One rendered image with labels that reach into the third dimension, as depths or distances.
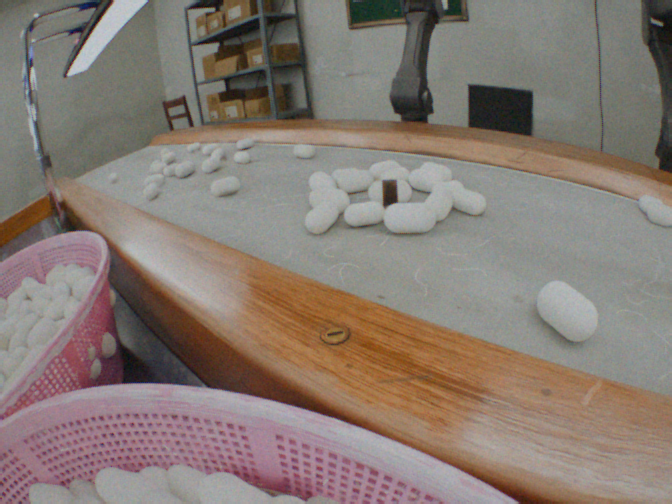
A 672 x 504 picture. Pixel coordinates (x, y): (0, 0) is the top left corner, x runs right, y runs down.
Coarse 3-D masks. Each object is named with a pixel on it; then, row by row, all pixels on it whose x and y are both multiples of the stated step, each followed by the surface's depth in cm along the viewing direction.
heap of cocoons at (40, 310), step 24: (72, 264) 25; (24, 288) 23; (48, 288) 22; (72, 288) 24; (0, 312) 20; (24, 312) 19; (48, 312) 19; (72, 312) 19; (0, 336) 17; (24, 336) 17; (48, 336) 18; (0, 360) 14; (24, 360) 14; (96, 360) 17; (0, 384) 13
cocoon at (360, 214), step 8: (352, 208) 25; (360, 208) 25; (368, 208) 25; (376, 208) 25; (344, 216) 26; (352, 216) 25; (360, 216) 25; (368, 216) 25; (376, 216) 25; (352, 224) 26; (360, 224) 26; (368, 224) 26
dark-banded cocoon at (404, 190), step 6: (402, 180) 28; (372, 186) 28; (378, 186) 28; (402, 186) 28; (408, 186) 28; (372, 192) 28; (378, 192) 28; (402, 192) 28; (408, 192) 28; (372, 198) 29; (378, 198) 28; (402, 198) 28; (408, 198) 28
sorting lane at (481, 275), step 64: (128, 192) 46; (192, 192) 40; (256, 192) 36; (512, 192) 30; (576, 192) 29; (256, 256) 24; (320, 256) 23; (384, 256) 22; (448, 256) 21; (512, 256) 20; (576, 256) 19; (640, 256) 18; (448, 320) 16; (512, 320) 15; (640, 320) 13; (640, 384) 10
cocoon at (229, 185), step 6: (216, 180) 36; (222, 180) 36; (228, 180) 36; (234, 180) 36; (216, 186) 35; (222, 186) 35; (228, 186) 36; (234, 186) 36; (216, 192) 35; (222, 192) 36; (228, 192) 36; (234, 192) 37
